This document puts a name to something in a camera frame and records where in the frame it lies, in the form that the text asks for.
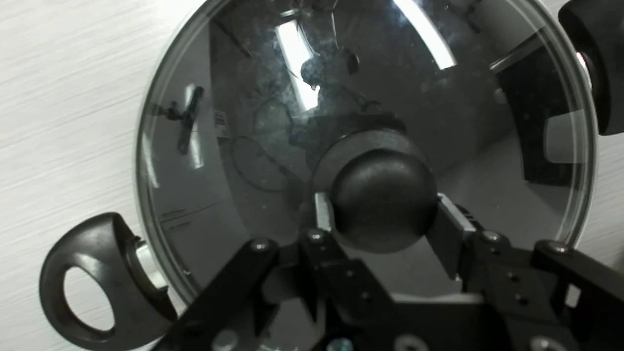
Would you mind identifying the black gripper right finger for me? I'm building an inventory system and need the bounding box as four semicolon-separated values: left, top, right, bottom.
425;192;624;351

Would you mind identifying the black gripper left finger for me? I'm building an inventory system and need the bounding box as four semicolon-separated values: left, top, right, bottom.
152;188;395;351

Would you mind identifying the glass lid with black knob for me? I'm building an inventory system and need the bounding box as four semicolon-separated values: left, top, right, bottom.
134;0;598;307

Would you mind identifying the steel pot with black handles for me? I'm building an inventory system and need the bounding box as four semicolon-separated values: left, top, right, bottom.
37;0;624;351

